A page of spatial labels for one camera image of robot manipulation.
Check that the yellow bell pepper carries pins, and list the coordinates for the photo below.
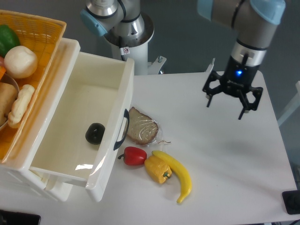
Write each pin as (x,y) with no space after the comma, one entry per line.
(157,169)

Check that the orange carrot piece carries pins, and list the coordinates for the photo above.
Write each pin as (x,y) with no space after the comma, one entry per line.
(2,72)

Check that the black device right edge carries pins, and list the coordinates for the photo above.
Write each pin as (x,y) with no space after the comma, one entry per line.
(292,201)

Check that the yellow banana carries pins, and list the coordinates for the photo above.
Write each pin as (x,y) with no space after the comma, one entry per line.
(181,172)

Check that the pale twisted bread roll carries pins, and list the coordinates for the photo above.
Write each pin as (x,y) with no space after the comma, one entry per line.
(20,105)

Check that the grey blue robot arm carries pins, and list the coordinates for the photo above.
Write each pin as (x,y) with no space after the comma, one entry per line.
(256,22)

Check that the green bell pepper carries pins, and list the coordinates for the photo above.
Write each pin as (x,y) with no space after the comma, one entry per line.
(8,40)

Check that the brown bread loaf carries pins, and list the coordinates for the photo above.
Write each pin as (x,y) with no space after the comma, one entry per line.
(8,94)

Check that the black device bottom left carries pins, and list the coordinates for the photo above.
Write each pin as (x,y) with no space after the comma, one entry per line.
(18,218)

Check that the white plastic drawer cabinet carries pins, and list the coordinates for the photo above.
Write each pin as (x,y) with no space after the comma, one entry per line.
(16,173)

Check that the red bell pepper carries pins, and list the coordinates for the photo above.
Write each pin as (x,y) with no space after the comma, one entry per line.
(133,156)

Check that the dark blue drawer handle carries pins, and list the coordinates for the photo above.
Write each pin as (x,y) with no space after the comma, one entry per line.
(123,130)

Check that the round white bun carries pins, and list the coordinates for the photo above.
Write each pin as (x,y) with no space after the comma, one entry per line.
(20,62)

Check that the open white upper drawer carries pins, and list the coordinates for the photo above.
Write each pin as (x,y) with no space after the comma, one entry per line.
(98,91)

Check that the dark purple mangosteen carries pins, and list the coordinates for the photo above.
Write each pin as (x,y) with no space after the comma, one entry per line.
(94,133)

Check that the orange plastic basket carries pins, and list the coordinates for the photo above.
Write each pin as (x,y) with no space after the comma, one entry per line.
(41,35)

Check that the wrapped brown bread slice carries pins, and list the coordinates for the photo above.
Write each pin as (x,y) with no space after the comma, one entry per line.
(143,130)

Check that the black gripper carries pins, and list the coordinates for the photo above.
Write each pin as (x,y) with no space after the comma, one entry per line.
(237,82)

